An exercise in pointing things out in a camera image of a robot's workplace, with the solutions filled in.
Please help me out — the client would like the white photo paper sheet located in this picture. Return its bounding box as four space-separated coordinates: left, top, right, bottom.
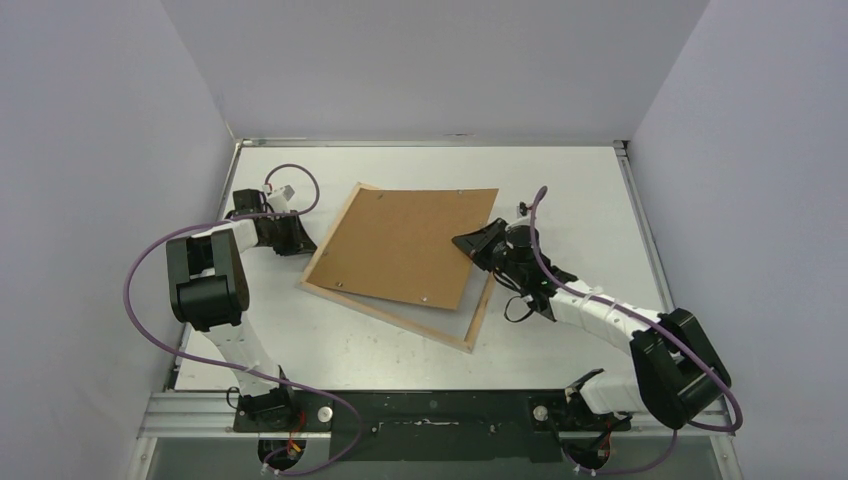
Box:
367 272 488 340

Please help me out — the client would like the brown frame backing board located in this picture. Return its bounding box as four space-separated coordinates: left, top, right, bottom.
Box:
302 183 498 310

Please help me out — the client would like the light wooden picture frame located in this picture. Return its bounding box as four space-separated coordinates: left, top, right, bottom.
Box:
298 182 498 354

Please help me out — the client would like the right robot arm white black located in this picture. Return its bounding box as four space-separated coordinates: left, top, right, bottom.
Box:
452 219 731 430

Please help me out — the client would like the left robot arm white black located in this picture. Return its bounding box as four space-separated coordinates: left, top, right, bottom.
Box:
165 185 317 431

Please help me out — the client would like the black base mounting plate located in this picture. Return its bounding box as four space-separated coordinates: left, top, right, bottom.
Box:
232 390 632 469

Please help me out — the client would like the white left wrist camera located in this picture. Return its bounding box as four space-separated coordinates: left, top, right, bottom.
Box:
263 184 295 212

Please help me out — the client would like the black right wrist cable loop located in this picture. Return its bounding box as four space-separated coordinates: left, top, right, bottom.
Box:
504 294 539 325

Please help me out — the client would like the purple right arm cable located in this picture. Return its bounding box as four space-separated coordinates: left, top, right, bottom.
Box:
528 186 745 477

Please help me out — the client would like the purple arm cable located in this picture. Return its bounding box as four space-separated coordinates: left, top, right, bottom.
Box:
528 186 745 477
123 163 364 478

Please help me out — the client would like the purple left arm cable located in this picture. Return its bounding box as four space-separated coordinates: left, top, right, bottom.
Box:
123 163 364 478

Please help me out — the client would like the aluminium front rail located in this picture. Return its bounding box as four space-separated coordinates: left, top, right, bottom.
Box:
137 392 732 439

